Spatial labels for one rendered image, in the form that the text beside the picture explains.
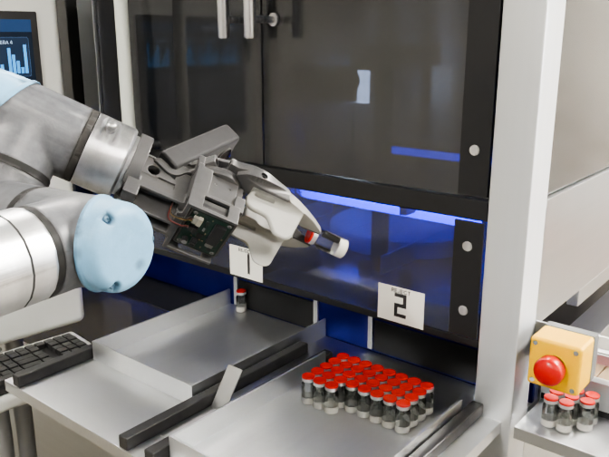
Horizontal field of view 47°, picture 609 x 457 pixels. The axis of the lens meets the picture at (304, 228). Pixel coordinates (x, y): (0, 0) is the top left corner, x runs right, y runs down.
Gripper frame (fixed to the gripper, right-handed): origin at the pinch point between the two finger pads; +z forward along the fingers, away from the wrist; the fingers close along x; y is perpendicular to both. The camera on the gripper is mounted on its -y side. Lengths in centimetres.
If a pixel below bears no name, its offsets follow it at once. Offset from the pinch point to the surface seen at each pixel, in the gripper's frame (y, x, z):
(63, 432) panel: -36, -140, -3
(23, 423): -24, -117, -15
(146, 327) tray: -23, -61, -3
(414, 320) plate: -14.4, -21.7, 30.3
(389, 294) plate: -18.4, -22.5, 26.1
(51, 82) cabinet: -64, -50, -38
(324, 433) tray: 4.0, -31.4, 20.9
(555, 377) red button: -0.2, -6.5, 41.9
